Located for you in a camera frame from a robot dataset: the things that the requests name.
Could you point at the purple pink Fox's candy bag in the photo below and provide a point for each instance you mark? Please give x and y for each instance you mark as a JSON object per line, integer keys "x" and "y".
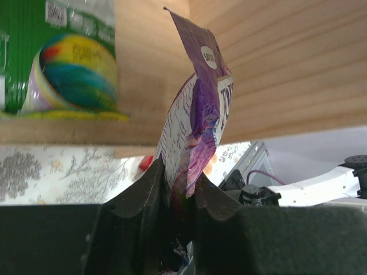
{"x": 191, "y": 134}

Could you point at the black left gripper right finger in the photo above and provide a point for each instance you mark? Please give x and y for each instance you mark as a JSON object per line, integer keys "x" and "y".
{"x": 230, "y": 238}

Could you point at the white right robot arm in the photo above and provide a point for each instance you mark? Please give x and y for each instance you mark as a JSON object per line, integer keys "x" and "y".
{"x": 348, "y": 180}

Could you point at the green yellow candy bag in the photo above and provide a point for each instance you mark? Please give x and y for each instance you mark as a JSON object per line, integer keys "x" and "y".
{"x": 58, "y": 61}

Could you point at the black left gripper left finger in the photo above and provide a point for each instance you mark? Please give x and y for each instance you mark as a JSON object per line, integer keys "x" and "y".
{"x": 121, "y": 236}

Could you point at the wooden two-tier shelf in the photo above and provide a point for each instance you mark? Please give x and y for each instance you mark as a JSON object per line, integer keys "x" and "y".
{"x": 297, "y": 66}

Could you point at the floral table mat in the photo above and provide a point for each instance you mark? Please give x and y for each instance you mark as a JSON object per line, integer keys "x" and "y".
{"x": 49, "y": 175}

